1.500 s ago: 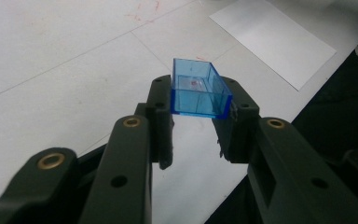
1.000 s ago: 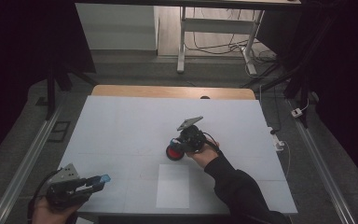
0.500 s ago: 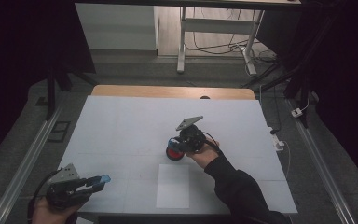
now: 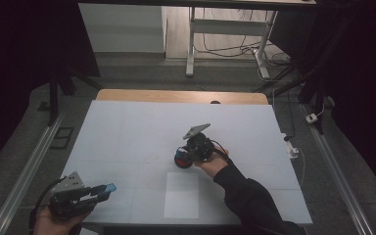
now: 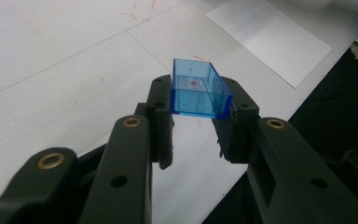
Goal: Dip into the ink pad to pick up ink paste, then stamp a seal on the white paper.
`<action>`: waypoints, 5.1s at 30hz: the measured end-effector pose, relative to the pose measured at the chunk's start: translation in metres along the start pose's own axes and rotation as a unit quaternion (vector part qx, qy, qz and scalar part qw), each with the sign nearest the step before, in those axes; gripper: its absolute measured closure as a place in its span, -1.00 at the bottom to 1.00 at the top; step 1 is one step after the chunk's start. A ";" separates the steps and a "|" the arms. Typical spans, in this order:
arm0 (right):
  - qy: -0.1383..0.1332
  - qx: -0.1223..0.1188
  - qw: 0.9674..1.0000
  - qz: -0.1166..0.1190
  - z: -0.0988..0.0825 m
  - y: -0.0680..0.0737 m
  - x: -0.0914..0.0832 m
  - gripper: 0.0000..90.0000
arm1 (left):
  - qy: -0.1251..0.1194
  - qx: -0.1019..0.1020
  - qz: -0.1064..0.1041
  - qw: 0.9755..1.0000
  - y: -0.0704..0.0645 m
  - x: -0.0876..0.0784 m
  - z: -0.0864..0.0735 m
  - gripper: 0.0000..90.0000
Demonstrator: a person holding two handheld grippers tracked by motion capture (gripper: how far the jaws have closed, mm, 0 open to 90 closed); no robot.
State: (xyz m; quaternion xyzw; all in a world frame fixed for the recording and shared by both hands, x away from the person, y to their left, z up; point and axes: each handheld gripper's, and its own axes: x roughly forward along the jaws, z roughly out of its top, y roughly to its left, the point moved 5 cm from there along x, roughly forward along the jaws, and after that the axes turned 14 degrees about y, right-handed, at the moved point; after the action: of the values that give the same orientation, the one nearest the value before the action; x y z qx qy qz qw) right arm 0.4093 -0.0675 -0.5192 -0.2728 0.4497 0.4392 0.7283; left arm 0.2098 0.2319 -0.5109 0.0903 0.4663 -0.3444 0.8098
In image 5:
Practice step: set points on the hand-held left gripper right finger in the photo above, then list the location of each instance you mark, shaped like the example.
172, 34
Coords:
239, 137

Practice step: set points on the blue transparent plastic box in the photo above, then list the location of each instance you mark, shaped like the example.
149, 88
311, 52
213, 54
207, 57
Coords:
199, 104

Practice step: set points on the white paper sheet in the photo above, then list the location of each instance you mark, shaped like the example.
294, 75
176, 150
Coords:
270, 37

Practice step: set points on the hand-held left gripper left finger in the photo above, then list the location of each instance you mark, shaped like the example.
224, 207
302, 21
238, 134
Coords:
161, 137

